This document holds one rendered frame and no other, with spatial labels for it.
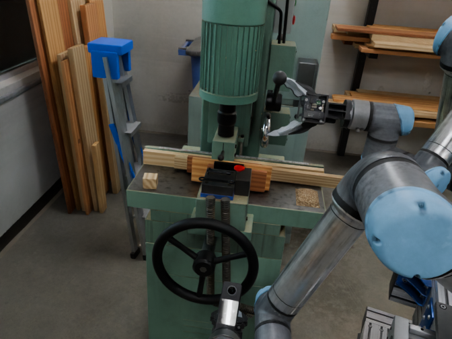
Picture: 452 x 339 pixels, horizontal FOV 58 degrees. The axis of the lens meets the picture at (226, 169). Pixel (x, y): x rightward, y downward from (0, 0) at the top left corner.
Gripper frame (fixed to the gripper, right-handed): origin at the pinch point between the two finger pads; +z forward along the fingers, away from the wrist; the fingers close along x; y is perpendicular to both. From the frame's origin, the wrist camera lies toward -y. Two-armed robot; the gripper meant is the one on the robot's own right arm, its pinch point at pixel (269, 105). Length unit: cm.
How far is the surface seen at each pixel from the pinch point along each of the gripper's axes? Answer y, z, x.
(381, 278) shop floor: -122, -75, 77
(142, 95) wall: -259, 112, -20
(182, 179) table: -19.9, 24.2, 24.7
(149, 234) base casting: -17, 32, 43
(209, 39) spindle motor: -2.6, 18.2, -15.9
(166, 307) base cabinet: -29, 26, 71
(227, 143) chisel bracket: -15.9, 11.2, 11.4
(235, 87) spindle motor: -5.3, 10.0, -4.3
